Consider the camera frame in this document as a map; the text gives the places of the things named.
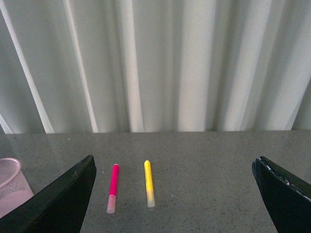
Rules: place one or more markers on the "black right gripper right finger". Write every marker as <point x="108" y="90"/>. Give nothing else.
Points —
<point x="287" y="197"/>

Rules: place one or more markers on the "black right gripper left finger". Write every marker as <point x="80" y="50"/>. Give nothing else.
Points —
<point x="58" y="208"/>

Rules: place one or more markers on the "pink highlighter pen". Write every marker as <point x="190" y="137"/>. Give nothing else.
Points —
<point x="113" y="189"/>

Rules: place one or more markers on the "pink mesh cup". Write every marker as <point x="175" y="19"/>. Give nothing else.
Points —
<point x="14" y="188"/>

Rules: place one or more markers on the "yellow highlighter pen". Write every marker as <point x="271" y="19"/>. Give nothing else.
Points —
<point x="149" y="184"/>

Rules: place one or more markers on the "white pleated curtain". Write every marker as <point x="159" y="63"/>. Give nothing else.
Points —
<point x="103" y="66"/>

